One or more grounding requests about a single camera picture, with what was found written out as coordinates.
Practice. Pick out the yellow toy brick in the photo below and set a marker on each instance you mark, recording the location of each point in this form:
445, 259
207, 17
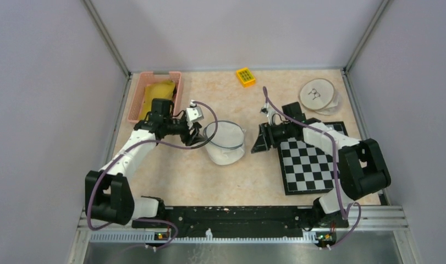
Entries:
245, 77

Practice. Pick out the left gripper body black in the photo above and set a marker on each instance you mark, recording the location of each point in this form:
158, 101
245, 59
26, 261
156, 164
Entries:
180, 127

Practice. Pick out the pink plastic basket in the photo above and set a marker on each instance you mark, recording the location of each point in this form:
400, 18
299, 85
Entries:
147, 78

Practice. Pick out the yellow bra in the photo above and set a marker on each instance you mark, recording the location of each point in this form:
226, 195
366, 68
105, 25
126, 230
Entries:
162, 90

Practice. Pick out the black white checkerboard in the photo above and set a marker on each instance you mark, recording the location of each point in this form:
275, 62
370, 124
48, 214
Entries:
308, 169

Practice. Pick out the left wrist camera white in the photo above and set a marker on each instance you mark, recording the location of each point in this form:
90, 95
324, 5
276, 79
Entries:
194, 114

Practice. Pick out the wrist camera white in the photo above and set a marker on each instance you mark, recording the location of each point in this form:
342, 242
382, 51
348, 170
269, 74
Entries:
194, 114
269, 112

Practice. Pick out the aluminium front rail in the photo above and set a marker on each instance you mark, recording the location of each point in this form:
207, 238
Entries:
372, 219

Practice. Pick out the round translucent disc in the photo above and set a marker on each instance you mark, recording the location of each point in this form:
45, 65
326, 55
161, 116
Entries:
332, 108

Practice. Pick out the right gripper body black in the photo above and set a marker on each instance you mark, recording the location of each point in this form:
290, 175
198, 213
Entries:
279, 133

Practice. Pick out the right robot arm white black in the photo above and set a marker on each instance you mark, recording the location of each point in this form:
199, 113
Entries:
359, 168

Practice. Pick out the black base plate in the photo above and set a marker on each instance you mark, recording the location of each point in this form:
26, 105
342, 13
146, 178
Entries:
241, 221

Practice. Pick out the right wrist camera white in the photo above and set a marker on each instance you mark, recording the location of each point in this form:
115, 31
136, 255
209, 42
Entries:
269, 112

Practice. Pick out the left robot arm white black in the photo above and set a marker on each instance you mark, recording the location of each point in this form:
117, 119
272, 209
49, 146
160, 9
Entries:
108, 195

